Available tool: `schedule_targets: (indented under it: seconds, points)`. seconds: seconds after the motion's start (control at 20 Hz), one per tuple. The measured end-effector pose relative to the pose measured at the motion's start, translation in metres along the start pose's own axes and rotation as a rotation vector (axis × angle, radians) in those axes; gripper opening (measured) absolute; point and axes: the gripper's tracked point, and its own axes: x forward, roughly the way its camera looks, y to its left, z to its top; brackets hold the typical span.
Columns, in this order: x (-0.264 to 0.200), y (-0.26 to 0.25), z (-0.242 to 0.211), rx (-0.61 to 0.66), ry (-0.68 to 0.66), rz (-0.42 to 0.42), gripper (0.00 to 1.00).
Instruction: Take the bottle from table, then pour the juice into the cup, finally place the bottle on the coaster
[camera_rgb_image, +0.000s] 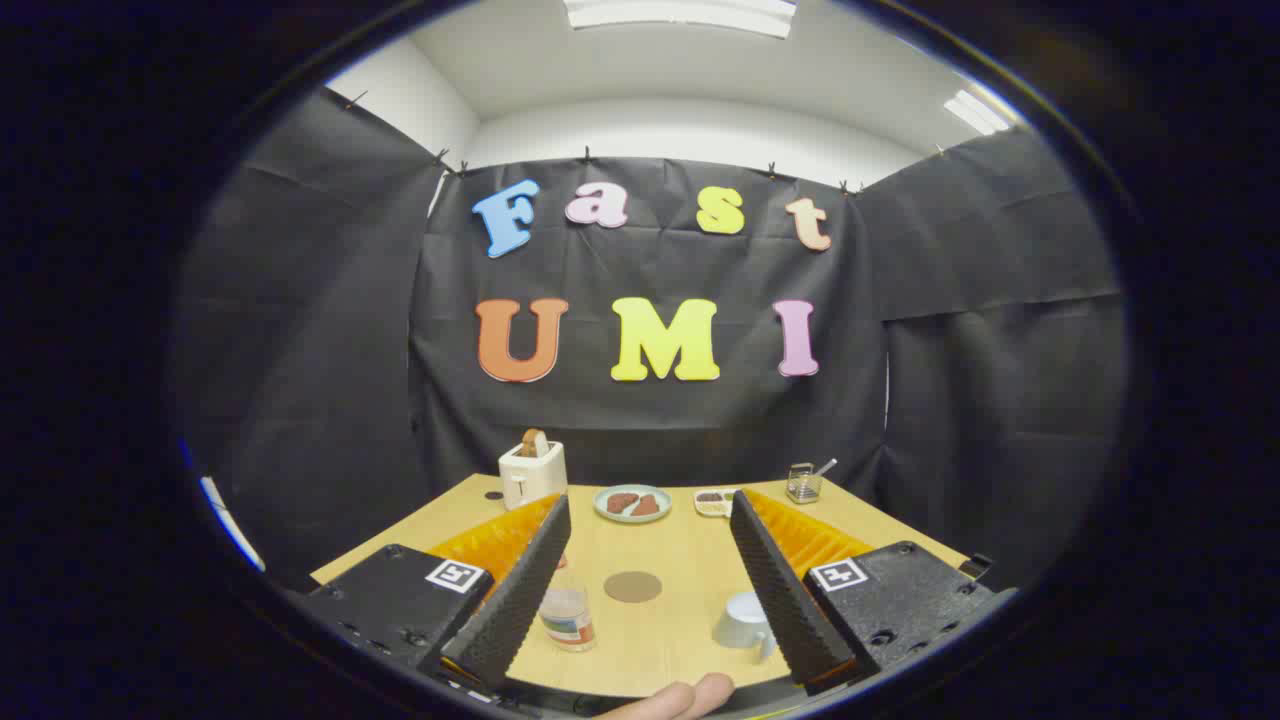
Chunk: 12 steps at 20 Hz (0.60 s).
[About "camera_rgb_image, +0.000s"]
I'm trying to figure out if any clear plastic juice bottle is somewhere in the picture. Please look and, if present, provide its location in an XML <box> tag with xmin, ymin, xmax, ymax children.
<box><xmin>540</xmin><ymin>555</ymin><xmax>597</xmax><ymax>653</ymax></box>

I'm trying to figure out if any small ceiling light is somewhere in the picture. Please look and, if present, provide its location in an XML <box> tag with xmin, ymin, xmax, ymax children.
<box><xmin>943</xmin><ymin>90</ymin><xmax>1011</xmax><ymax>136</ymax></box>

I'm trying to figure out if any black backdrop cloth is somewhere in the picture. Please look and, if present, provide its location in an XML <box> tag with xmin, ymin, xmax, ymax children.
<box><xmin>175</xmin><ymin>85</ymin><xmax>1126</xmax><ymax>591</ymax></box>

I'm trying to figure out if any white cup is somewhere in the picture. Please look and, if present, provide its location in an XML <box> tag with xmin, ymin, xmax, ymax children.
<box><xmin>712</xmin><ymin>590</ymin><xmax>779</xmax><ymax>663</ymax></box>

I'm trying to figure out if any wooden table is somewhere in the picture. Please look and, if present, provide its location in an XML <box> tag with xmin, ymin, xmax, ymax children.
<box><xmin>310</xmin><ymin>472</ymin><xmax>971</xmax><ymax>699</ymax></box>

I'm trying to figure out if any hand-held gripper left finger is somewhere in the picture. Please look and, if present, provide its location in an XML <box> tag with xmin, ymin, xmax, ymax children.
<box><xmin>300</xmin><ymin>493</ymin><xmax>573</xmax><ymax>693</ymax></box>

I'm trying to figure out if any white toaster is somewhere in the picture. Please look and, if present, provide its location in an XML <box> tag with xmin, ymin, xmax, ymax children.
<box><xmin>498</xmin><ymin>440</ymin><xmax>569</xmax><ymax>511</ymax></box>

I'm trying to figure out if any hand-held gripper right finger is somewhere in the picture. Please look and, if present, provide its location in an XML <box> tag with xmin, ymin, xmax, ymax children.
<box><xmin>729</xmin><ymin>488</ymin><xmax>1001</xmax><ymax>698</ymax></box>

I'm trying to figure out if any round brown coaster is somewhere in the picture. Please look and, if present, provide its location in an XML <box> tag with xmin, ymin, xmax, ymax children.
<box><xmin>603</xmin><ymin>570</ymin><xmax>663</xmax><ymax>604</ymax></box>

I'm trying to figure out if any green plate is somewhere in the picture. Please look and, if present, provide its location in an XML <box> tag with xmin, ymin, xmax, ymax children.
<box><xmin>593</xmin><ymin>484</ymin><xmax>673</xmax><ymax>524</ymax></box>

